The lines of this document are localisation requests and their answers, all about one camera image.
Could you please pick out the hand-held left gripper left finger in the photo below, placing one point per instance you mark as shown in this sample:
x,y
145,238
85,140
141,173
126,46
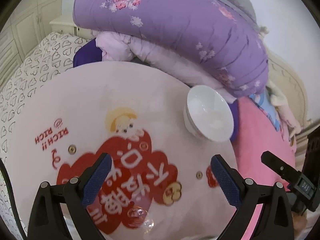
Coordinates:
x,y
96,180

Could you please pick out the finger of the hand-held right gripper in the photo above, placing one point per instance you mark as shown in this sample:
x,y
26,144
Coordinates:
x,y
280,168

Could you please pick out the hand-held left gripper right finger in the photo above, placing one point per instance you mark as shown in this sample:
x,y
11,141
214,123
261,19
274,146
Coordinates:
x,y
225,180

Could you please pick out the white bowl with grey band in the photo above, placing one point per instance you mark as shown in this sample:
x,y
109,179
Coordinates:
x,y
188,123
210,112

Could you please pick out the pink blanket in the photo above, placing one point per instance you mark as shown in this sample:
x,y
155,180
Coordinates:
x,y
257,142

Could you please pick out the cream cloth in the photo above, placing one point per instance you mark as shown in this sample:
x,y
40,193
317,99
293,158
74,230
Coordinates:
x,y
287,115

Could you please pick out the blue patterned cloth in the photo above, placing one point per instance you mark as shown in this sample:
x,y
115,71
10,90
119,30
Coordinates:
x,y
265,110

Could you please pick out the round pink printed table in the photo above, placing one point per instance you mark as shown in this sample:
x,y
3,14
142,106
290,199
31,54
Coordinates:
x,y
75,100

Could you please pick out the cream headboard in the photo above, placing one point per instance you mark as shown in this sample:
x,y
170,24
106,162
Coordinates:
x,y
292,80

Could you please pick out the dark purple cloth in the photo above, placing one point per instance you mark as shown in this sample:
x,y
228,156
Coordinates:
x,y
87,55

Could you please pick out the light pink quilt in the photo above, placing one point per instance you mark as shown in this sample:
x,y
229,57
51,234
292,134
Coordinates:
x,y
155,52

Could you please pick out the white nightstand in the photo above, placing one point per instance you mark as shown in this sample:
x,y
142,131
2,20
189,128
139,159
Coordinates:
x,y
62,23

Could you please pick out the white wardrobe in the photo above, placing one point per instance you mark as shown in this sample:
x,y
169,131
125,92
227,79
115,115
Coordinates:
x,y
25,30

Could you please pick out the purple floral quilt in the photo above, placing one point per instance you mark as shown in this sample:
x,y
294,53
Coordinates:
x,y
175,17

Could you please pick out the grey cloth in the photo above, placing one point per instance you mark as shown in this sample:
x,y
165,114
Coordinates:
x,y
240,0

